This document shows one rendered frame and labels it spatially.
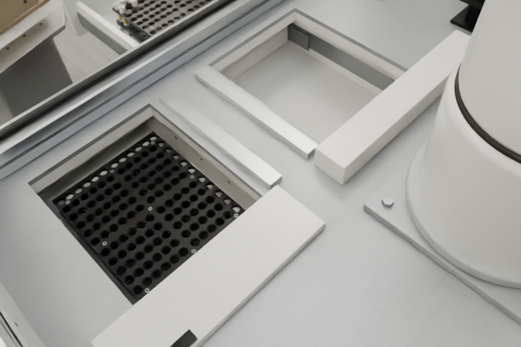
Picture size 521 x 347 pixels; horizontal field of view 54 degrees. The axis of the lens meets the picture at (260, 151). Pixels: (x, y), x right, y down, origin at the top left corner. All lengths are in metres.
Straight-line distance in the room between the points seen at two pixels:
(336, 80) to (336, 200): 0.36
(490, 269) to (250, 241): 0.26
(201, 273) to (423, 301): 0.24
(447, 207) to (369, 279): 0.12
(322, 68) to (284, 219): 0.43
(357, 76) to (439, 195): 0.42
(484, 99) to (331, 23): 0.46
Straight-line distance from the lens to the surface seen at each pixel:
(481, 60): 0.47
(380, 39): 0.86
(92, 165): 0.87
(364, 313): 0.58
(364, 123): 0.68
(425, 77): 0.75
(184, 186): 0.72
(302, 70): 0.98
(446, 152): 0.53
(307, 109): 0.90
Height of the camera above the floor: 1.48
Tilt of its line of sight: 51 degrees down
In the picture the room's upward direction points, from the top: 5 degrees counter-clockwise
